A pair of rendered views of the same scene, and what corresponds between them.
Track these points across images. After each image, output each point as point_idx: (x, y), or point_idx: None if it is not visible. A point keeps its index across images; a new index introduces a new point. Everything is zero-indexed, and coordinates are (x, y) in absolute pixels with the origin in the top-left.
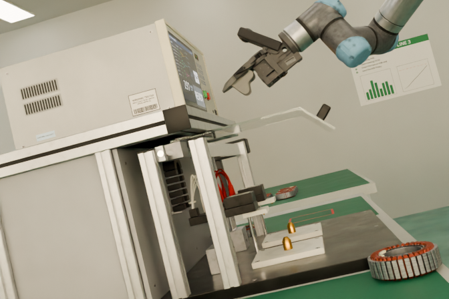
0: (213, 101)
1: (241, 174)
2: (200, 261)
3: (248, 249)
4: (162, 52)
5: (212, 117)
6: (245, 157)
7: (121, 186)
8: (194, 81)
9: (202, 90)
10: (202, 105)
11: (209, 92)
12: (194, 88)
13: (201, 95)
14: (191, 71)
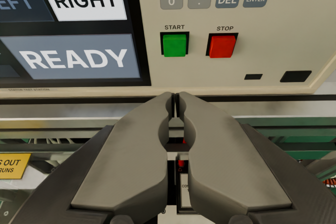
0: (329, 47)
1: (303, 159)
2: (169, 139)
3: (172, 187)
4: None
5: (30, 124)
6: (326, 165)
7: None
8: (41, 19)
9: (162, 33)
10: (93, 75)
11: (302, 24)
12: (24, 44)
13: (111, 53)
14: None
